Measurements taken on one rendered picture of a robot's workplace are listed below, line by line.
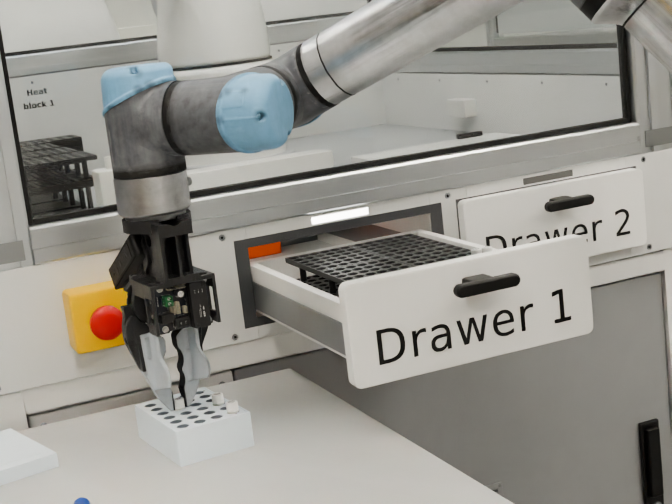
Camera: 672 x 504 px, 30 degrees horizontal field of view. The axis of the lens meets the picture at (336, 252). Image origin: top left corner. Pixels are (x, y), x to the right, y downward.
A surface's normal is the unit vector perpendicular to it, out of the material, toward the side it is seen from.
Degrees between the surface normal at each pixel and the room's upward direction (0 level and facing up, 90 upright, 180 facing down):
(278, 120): 90
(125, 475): 0
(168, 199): 90
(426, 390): 90
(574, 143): 90
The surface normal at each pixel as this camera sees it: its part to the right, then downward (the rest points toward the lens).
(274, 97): 0.91, -0.03
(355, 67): -0.19, 0.58
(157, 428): -0.87, 0.19
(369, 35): -0.43, 0.19
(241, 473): -0.11, -0.97
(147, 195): 0.05, 0.20
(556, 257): 0.40, 0.14
